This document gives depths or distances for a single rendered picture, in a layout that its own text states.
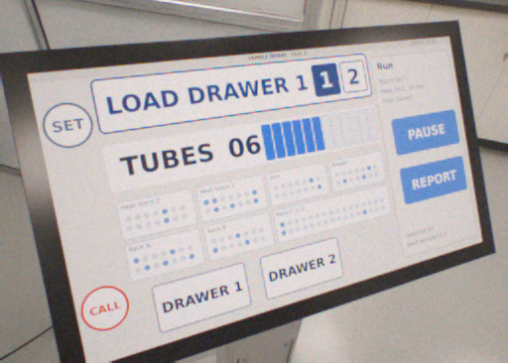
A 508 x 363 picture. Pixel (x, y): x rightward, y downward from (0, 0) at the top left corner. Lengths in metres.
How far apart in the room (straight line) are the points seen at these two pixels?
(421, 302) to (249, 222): 1.40
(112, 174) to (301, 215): 0.20
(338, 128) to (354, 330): 1.21
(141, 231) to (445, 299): 1.55
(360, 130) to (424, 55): 0.13
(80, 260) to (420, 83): 0.42
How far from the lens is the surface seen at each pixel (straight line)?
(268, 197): 0.37
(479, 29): 2.43
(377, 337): 1.55
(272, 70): 0.38
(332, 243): 0.40
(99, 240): 0.35
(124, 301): 0.36
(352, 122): 0.42
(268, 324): 0.40
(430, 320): 1.68
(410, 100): 0.47
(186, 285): 0.36
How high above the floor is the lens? 1.32
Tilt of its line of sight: 40 degrees down
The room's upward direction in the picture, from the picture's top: 4 degrees clockwise
